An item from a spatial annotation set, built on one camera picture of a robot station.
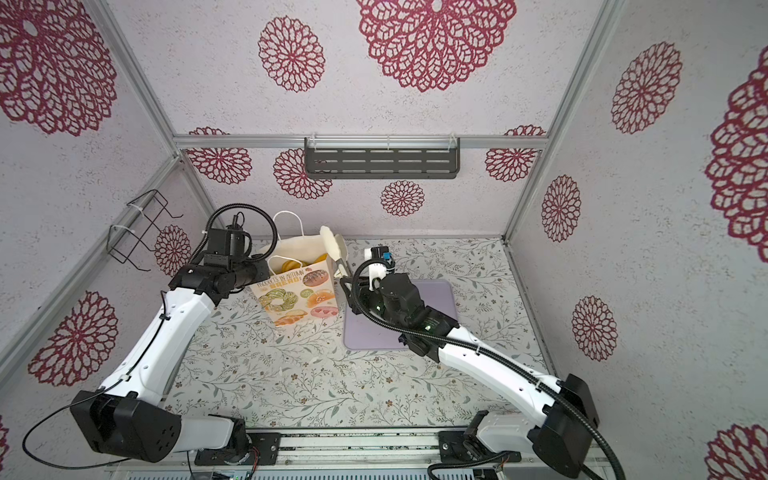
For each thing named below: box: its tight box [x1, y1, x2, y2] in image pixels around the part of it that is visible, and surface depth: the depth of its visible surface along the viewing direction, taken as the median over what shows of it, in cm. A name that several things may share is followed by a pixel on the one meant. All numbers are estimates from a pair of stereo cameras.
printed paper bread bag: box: [250, 210, 342, 327], surface depth 86 cm
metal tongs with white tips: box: [320, 225, 353, 280], surface depth 71 cm
